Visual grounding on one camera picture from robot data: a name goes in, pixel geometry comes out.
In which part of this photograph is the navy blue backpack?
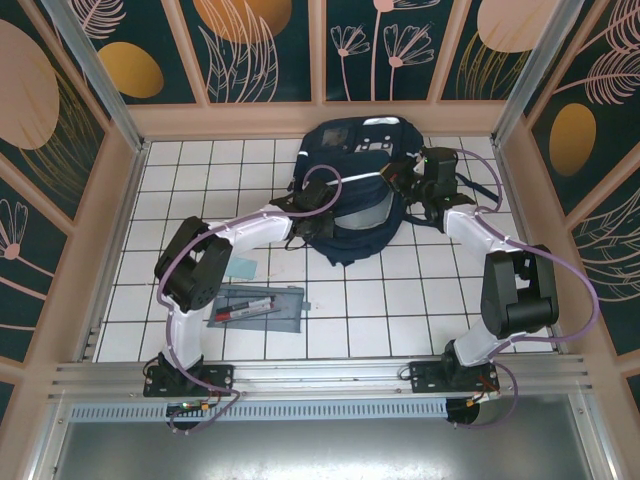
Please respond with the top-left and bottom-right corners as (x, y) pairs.
(288, 115), (501, 269)

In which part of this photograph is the grey mesh pencil case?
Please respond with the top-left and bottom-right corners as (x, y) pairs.
(208, 283), (312, 335)

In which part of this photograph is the grey metal sheet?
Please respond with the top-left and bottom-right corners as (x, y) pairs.
(27, 393), (619, 480)

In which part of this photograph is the aluminium frame post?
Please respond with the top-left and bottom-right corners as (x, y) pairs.
(489, 0), (586, 146)
(42, 0), (151, 154)

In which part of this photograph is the aluminium mounting rail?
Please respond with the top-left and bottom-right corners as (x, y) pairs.
(47, 353), (594, 401)

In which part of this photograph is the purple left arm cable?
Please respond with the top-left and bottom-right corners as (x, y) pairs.
(157, 164), (346, 435)

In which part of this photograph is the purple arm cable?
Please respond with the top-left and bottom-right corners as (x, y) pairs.
(452, 147), (600, 431)
(157, 164), (346, 435)

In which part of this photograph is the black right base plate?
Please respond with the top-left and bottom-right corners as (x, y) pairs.
(408, 360), (500, 396)

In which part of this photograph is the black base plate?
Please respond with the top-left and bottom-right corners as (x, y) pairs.
(143, 363), (235, 398)
(408, 360), (500, 396)

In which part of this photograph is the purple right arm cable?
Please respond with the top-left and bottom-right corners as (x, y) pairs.
(452, 147), (600, 431)

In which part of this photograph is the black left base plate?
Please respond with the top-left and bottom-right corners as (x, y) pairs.
(143, 363), (235, 398)

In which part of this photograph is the grey slotted cable duct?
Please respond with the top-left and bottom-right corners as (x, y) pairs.
(69, 398), (449, 422)

